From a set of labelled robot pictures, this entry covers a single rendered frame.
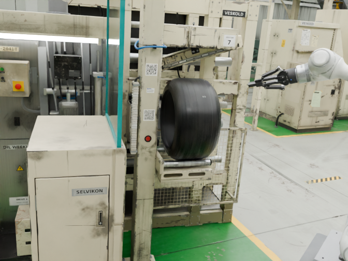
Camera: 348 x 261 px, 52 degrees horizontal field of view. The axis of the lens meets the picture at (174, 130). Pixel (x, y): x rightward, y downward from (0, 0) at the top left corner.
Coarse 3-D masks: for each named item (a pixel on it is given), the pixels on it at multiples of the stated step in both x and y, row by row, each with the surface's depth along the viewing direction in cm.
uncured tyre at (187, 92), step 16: (176, 80) 233; (192, 80) 233; (176, 96) 222; (192, 96) 220; (208, 96) 223; (160, 112) 262; (176, 112) 221; (192, 112) 217; (208, 112) 220; (176, 128) 222; (192, 128) 217; (208, 128) 220; (176, 144) 225; (192, 144) 222; (208, 144) 226
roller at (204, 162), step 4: (176, 160) 237; (180, 160) 238; (184, 160) 238; (188, 160) 239; (192, 160) 239; (196, 160) 240; (200, 160) 241; (204, 160) 241; (208, 160) 242; (164, 164) 233; (168, 164) 234; (172, 164) 234; (176, 164) 235; (180, 164) 236; (184, 164) 237; (188, 164) 237; (192, 164) 238; (196, 164) 239; (200, 164) 240; (204, 164) 241; (208, 164) 242
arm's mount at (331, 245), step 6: (330, 234) 198; (336, 234) 198; (330, 240) 191; (336, 240) 192; (324, 246) 185; (330, 246) 185; (336, 246) 186; (318, 252) 180; (324, 252) 180; (330, 252) 180; (336, 252) 180; (318, 258) 175; (324, 258) 175; (330, 258) 175; (336, 258) 175
